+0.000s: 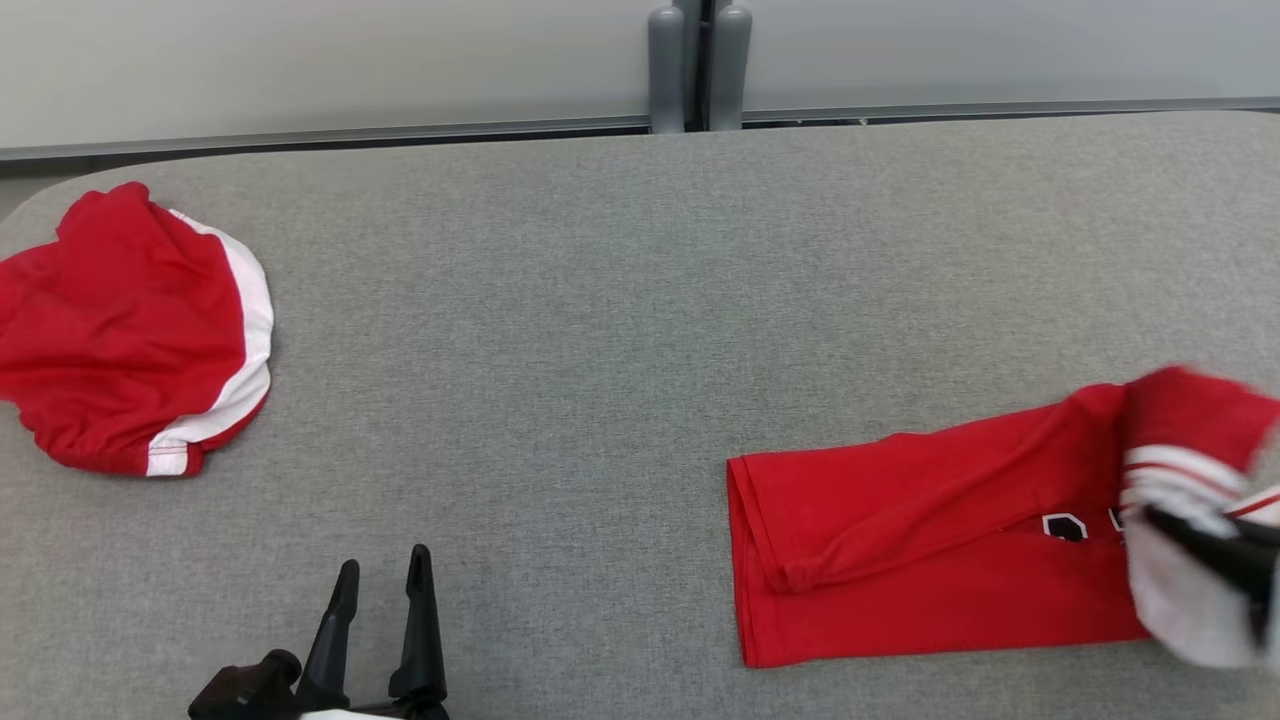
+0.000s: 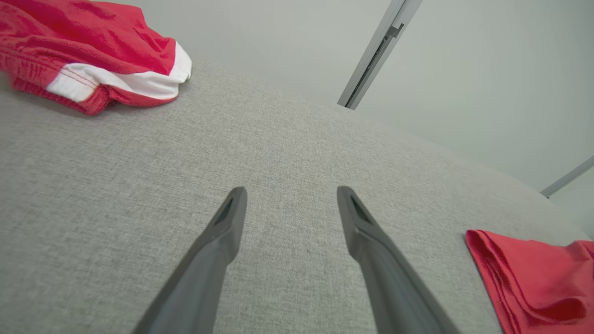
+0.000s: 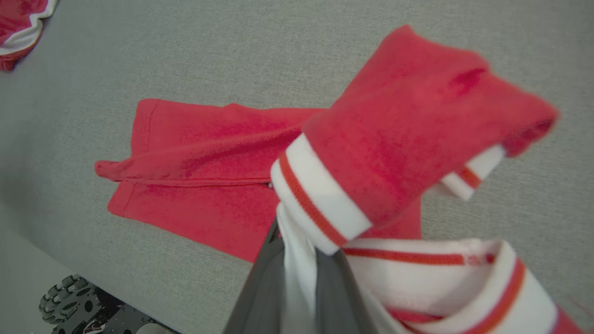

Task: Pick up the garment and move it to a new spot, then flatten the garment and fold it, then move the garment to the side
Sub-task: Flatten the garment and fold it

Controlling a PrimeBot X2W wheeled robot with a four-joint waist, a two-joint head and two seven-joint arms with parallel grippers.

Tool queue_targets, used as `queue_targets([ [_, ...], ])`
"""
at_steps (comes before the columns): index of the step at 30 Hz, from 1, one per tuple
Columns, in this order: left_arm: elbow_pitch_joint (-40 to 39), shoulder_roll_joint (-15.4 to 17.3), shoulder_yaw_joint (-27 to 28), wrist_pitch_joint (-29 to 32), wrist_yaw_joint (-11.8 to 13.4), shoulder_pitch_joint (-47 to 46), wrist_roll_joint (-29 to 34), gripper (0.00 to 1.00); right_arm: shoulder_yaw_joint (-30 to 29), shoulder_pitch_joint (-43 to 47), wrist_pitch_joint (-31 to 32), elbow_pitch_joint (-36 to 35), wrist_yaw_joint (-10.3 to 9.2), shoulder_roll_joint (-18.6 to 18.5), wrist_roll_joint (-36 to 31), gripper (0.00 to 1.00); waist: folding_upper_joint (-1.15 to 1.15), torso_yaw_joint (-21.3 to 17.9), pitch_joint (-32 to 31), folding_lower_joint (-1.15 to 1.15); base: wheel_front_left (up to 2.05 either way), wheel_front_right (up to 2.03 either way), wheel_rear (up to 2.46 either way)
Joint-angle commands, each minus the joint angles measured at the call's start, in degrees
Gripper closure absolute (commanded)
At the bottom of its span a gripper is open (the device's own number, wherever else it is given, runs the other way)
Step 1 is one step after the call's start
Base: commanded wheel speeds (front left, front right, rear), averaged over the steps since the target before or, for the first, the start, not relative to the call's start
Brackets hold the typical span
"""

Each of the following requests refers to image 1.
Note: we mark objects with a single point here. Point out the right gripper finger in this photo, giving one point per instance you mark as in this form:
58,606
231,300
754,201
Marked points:
1230,560

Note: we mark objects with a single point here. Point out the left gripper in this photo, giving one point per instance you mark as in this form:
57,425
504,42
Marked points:
250,690

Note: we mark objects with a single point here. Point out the red jersey with white trim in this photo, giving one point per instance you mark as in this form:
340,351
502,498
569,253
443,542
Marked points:
900,540

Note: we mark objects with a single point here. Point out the red shorts with white stripe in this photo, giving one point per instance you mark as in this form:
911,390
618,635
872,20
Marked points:
120,330

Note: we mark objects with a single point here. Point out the grey cylindrical post foot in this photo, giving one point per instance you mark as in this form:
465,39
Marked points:
666,70
731,70

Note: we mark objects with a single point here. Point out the grey metal partition post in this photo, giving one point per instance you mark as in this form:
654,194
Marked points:
698,60

